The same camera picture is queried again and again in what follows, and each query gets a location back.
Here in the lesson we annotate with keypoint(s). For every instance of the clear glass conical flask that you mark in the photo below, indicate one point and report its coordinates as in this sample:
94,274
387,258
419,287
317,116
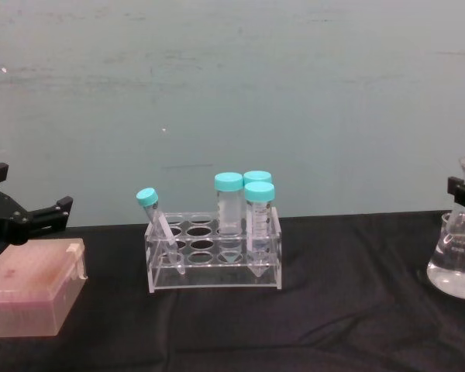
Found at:
455,263

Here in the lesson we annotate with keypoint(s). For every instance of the pink plastic tip box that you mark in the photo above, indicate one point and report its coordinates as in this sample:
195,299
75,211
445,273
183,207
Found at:
27,286

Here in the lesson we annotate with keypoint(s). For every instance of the small tube with teal cap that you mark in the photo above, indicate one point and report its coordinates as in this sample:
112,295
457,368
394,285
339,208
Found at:
160,228

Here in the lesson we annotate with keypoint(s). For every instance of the clear acrylic tube rack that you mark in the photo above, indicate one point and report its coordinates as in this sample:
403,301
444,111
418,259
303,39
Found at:
213,267

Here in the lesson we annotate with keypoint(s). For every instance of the wide tube with teal cap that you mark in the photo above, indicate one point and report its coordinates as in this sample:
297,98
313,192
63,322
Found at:
257,176
229,201

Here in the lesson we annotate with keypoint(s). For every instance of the printed tube with teal cap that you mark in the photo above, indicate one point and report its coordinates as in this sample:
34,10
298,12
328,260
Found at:
259,217

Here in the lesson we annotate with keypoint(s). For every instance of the black table cloth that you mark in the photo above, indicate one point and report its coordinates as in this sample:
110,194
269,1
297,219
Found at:
232,333

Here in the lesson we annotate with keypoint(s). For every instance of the pale wall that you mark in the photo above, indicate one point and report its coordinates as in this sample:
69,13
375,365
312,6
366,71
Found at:
232,97

